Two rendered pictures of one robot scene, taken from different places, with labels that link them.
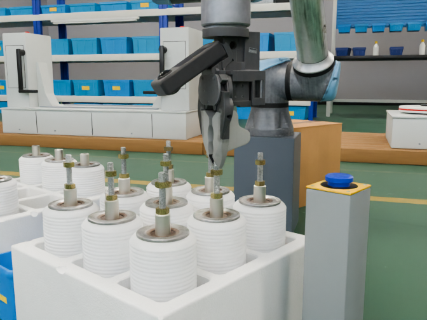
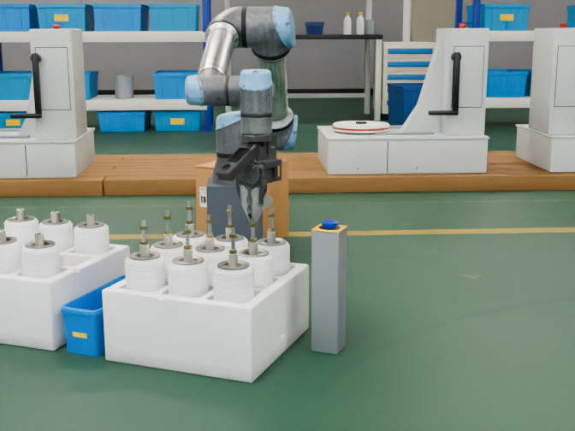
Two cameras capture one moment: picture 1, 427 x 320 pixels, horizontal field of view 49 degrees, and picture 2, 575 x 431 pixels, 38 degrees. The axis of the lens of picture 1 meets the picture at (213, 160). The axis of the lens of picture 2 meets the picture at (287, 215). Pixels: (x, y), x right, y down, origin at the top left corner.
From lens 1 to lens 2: 1.34 m
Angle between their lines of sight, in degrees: 20
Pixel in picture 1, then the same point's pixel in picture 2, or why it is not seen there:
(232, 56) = (262, 151)
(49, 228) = (138, 274)
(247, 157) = (219, 204)
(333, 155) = (282, 193)
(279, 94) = not seen: hidden behind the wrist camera
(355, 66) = not seen: hidden behind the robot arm
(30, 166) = (21, 230)
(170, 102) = (49, 128)
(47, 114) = not seen: outside the picture
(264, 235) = (278, 264)
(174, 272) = (246, 286)
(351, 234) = (340, 255)
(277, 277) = (292, 290)
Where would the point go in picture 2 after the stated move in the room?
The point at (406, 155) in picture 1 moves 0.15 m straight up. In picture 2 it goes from (345, 182) to (345, 152)
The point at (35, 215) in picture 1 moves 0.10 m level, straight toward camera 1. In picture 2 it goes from (78, 271) to (97, 280)
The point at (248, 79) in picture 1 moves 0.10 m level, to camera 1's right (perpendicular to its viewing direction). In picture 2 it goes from (273, 166) to (311, 163)
